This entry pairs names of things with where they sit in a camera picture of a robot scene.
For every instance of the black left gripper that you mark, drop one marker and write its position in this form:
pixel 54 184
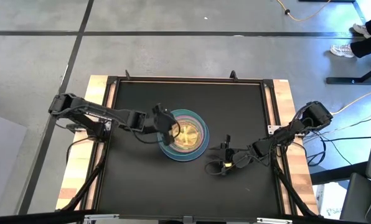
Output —
pixel 163 119

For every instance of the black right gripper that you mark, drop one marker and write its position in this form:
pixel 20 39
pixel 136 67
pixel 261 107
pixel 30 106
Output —
pixel 238 154

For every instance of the green opaque plastic plate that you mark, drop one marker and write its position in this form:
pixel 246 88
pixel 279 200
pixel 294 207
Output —
pixel 206 137

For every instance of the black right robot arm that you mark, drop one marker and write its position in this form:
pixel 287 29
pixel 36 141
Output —
pixel 297 127

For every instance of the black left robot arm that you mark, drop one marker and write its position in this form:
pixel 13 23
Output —
pixel 95 110

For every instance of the large light blue plastic plate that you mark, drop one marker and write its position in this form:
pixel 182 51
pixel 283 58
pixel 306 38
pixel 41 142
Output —
pixel 180 157

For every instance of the pink plastic plate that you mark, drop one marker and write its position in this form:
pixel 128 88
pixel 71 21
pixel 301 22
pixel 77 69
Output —
pixel 203 133

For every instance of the black table bar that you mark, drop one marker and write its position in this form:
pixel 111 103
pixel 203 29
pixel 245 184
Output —
pixel 338 174

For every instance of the white cardboard box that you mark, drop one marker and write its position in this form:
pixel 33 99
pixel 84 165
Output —
pixel 331 202

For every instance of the black desk leg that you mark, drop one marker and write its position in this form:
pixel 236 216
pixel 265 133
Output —
pixel 347 81

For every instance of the person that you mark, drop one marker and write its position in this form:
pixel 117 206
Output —
pixel 369 40

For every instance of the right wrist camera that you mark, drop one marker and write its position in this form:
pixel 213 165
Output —
pixel 226 162

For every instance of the black aluminium rig frame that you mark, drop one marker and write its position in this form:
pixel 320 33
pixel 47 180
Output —
pixel 188 78

